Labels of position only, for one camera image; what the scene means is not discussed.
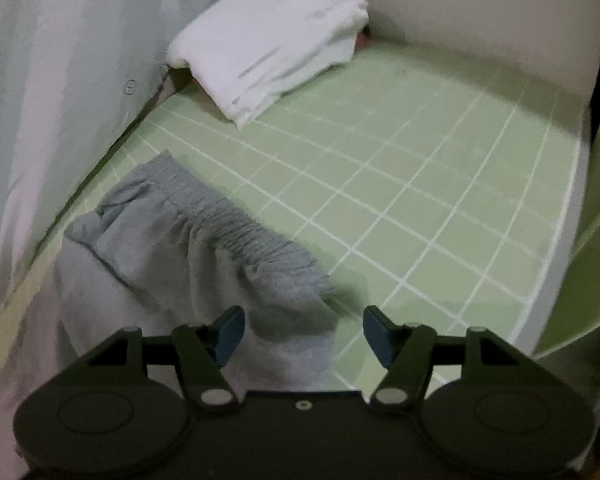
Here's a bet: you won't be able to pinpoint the white folded garment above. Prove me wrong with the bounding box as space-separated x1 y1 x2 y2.
166 0 371 130

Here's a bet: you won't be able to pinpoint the light blue printed blanket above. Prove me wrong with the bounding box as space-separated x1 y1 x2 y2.
0 0 254 461

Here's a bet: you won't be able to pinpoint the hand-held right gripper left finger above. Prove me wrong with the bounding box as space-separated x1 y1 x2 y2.
80 306 246 413

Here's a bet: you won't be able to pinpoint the green grid mat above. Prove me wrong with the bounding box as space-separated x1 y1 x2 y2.
0 40 589 396

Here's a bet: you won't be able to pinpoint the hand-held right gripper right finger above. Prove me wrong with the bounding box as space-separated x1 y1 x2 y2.
362 305 528 413

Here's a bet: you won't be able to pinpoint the grey shorts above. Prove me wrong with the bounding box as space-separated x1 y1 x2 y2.
55 150 339 394

